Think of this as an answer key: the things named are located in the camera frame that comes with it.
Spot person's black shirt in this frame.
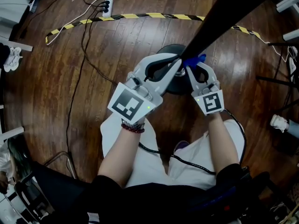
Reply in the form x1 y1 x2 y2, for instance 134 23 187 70
77 163 255 224

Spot person's purple shoe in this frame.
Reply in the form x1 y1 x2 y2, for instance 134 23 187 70
174 140 190 153

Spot white mop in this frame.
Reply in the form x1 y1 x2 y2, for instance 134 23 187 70
27 0 38 14

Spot person's left forearm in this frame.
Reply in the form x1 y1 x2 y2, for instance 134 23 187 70
97 125 147 188

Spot person's white trousers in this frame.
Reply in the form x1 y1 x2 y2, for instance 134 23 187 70
100 112 245 191

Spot blue cloth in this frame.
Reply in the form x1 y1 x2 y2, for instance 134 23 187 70
183 54 207 70

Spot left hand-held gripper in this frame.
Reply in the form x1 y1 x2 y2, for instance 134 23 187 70
107 52 183 123

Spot beaded bracelets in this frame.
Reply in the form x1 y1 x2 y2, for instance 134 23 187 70
121 119 146 134

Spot white floor cable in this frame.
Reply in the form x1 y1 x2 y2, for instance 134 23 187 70
45 0 107 46

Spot yellow black hazard tape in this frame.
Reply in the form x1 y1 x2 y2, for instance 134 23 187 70
45 13 263 46

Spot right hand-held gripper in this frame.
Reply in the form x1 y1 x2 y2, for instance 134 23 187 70
185 62 226 117

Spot black coat rack stand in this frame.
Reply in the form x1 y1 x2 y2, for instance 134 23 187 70
156 0 285 95

